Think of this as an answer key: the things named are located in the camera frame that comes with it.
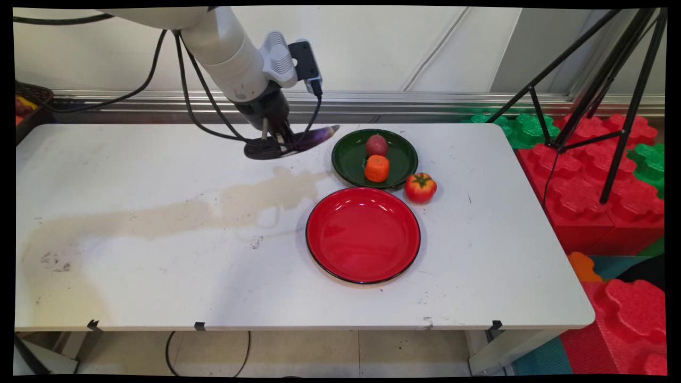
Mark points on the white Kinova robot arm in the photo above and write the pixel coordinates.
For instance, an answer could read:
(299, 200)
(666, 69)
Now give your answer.
(229, 53)

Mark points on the teal foam floor mat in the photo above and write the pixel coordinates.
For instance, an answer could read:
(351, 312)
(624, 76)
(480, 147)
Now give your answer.
(542, 359)

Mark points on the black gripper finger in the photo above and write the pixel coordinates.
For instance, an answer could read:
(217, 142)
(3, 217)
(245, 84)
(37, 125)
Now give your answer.
(283, 139)

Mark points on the large red foam block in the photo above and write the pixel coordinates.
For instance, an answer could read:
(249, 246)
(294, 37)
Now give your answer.
(580, 202)

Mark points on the slim metal gripper finger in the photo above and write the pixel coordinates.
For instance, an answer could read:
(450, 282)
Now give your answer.
(265, 130)

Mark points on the red round plate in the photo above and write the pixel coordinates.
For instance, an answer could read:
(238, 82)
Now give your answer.
(364, 234)

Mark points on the red toy tomato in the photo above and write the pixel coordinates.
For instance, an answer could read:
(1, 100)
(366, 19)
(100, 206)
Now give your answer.
(420, 188)

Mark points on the green foam block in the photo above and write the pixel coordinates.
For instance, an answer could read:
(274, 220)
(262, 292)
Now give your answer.
(649, 165)
(524, 127)

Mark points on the orange foam block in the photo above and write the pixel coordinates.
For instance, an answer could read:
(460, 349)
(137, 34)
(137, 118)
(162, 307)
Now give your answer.
(582, 267)

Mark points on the dark green round plate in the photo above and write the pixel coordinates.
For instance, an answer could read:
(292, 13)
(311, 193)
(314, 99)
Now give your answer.
(348, 157)

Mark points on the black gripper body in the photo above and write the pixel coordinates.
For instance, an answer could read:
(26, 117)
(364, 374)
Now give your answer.
(266, 109)

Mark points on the white ribbed camera mount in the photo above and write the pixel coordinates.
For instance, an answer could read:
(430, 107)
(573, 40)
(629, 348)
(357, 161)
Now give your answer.
(279, 58)

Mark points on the dark red toy fruit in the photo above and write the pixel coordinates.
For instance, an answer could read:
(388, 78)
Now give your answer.
(376, 144)

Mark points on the orange toy carrot piece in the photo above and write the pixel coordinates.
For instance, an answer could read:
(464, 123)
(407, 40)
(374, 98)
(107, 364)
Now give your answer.
(376, 168)

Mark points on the black tripod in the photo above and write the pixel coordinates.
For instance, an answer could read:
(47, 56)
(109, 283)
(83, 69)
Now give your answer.
(612, 80)

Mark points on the white table leg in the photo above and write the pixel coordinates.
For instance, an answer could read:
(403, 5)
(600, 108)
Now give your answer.
(505, 351)

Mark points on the toy fruits in basket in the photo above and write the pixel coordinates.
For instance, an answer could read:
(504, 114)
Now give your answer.
(22, 108)

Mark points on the black grey wrist camera box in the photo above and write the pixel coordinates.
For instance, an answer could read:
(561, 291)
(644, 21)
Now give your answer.
(306, 64)

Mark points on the aluminium wall rail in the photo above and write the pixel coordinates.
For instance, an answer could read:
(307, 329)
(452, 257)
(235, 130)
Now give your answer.
(425, 101)

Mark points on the purple toy eggplant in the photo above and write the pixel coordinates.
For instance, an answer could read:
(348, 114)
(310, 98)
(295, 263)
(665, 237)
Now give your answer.
(318, 134)

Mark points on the black table edge clip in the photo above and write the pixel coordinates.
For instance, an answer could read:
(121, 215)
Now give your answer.
(93, 325)
(200, 326)
(496, 325)

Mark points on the grey table leg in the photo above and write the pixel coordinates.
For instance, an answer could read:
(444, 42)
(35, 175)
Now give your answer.
(42, 359)

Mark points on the dark woven basket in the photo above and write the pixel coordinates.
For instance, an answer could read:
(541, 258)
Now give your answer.
(40, 114)

